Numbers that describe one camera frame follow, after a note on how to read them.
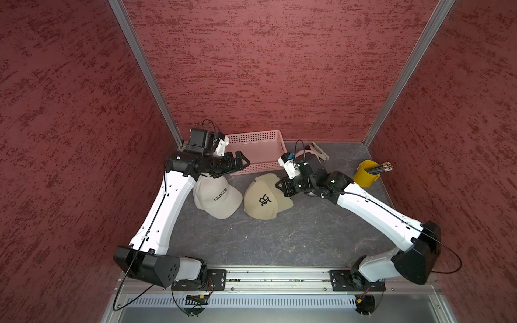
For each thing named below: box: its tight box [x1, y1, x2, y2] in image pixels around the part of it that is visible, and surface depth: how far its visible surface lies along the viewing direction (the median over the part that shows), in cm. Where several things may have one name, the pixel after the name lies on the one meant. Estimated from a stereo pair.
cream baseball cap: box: [193, 173, 244, 220], surface depth 92 cm
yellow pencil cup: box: [354, 160, 382, 188], surface depth 99 cm
